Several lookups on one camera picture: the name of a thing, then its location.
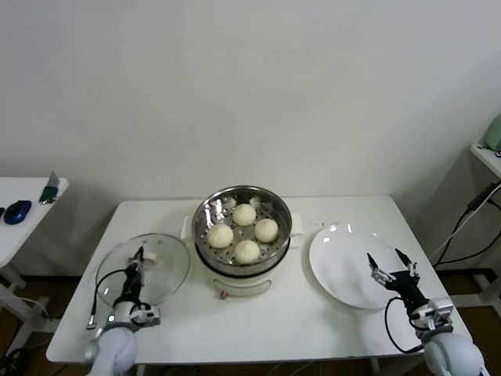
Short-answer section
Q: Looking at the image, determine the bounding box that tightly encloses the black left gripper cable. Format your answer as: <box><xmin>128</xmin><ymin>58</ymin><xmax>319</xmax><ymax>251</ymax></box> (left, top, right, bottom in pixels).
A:
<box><xmin>86</xmin><ymin>268</ymin><xmax>132</xmax><ymax>330</ymax></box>

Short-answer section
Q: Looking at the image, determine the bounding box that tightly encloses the mint green appliance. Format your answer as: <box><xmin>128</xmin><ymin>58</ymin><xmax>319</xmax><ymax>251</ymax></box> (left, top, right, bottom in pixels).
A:
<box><xmin>480</xmin><ymin>115</ymin><xmax>501</xmax><ymax>152</ymax></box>

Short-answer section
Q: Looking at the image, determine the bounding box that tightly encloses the blue computer mouse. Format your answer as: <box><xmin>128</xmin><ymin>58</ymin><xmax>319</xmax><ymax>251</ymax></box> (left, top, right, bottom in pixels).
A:
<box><xmin>4</xmin><ymin>200</ymin><xmax>32</xmax><ymax>226</ymax></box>

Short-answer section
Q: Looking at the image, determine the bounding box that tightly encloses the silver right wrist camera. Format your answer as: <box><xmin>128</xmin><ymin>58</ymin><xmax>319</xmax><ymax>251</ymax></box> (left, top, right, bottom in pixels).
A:
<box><xmin>413</xmin><ymin>297</ymin><xmax>455</xmax><ymax>328</ymax></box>

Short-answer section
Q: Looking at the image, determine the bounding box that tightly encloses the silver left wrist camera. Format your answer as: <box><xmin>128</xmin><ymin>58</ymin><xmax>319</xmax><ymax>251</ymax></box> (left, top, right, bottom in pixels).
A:
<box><xmin>131</xmin><ymin>304</ymin><xmax>161</xmax><ymax>326</ymax></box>

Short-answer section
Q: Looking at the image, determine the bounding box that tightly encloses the green handled scraper tool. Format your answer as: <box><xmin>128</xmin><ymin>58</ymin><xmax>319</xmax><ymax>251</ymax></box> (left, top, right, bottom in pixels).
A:
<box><xmin>40</xmin><ymin>171</ymin><xmax>61</xmax><ymax>205</ymax></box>

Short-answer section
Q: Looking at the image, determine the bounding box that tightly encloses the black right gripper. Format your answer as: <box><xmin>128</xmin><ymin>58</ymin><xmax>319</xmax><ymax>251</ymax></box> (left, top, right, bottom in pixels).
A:
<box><xmin>366</xmin><ymin>248</ymin><xmax>430</xmax><ymax>313</ymax></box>

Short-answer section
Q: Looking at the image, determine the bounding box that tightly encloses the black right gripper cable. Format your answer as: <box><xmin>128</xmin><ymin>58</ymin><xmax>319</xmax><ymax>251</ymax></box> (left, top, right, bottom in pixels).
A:
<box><xmin>384</xmin><ymin>296</ymin><xmax>426</xmax><ymax>353</ymax></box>

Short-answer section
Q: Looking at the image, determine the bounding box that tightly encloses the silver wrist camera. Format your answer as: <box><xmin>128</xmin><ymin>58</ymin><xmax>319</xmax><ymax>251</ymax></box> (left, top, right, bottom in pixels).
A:
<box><xmin>131</xmin><ymin>304</ymin><xmax>161</xmax><ymax>326</ymax></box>
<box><xmin>413</xmin><ymin>297</ymin><xmax>455</xmax><ymax>328</ymax></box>

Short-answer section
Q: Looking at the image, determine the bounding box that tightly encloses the white steamed baozi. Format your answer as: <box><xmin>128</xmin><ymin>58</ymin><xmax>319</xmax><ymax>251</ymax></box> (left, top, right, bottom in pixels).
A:
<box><xmin>232</xmin><ymin>203</ymin><xmax>258</xmax><ymax>227</ymax></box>
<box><xmin>207</xmin><ymin>223</ymin><xmax>235</xmax><ymax>249</ymax></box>
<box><xmin>233</xmin><ymin>239</ymin><xmax>261</xmax><ymax>264</ymax></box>
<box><xmin>254</xmin><ymin>218</ymin><xmax>279</xmax><ymax>243</ymax></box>

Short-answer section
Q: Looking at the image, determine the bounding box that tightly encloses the white round plate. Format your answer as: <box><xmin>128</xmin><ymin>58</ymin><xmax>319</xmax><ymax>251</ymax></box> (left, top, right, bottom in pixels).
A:
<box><xmin>308</xmin><ymin>223</ymin><xmax>405</xmax><ymax>310</ymax></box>

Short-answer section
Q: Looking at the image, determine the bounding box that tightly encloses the stainless steel steamer basket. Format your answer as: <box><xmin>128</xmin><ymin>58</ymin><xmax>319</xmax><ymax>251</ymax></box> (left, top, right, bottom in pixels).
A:
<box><xmin>181</xmin><ymin>186</ymin><xmax>305</xmax><ymax>275</ymax></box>

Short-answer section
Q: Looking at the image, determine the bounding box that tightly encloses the white side table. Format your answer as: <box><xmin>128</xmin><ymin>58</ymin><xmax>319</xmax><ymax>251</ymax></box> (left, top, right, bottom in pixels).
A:
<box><xmin>0</xmin><ymin>176</ymin><xmax>70</xmax><ymax>332</ymax></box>

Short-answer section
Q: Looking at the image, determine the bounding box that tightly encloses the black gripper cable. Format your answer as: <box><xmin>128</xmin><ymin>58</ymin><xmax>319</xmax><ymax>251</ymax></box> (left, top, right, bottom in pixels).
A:
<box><xmin>384</xmin><ymin>296</ymin><xmax>426</xmax><ymax>353</ymax></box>
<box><xmin>86</xmin><ymin>268</ymin><xmax>132</xmax><ymax>330</ymax></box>

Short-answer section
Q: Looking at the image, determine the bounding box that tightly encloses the black power cable with adapter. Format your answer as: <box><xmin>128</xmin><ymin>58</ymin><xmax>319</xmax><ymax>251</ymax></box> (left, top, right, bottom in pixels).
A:
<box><xmin>428</xmin><ymin>183</ymin><xmax>496</xmax><ymax>271</ymax></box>

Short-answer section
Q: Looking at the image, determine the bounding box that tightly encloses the black floor cable bundle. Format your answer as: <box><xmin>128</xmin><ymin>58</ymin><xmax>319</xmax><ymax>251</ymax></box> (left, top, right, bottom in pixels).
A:
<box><xmin>0</xmin><ymin>346</ymin><xmax>34</xmax><ymax>376</ymax></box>

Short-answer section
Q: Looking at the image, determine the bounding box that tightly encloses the white floor cable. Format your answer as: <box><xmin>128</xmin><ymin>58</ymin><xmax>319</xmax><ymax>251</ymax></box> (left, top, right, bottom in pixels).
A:
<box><xmin>0</xmin><ymin>295</ymin><xmax>50</xmax><ymax>319</ymax></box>

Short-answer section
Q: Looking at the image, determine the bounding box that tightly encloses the white power cable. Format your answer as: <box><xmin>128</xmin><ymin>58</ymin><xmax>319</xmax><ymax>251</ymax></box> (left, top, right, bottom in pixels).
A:
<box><xmin>429</xmin><ymin>195</ymin><xmax>501</xmax><ymax>262</ymax></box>

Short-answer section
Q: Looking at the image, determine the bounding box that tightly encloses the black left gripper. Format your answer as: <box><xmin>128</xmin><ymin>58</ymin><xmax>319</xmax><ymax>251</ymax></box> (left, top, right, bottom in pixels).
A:
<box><xmin>121</xmin><ymin>245</ymin><xmax>146</xmax><ymax>303</ymax></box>

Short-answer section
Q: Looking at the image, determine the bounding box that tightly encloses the round glass pot lid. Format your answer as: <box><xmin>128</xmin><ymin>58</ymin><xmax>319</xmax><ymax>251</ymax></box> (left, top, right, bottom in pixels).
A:
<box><xmin>95</xmin><ymin>233</ymin><xmax>192</xmax><ymax>307</ymax></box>

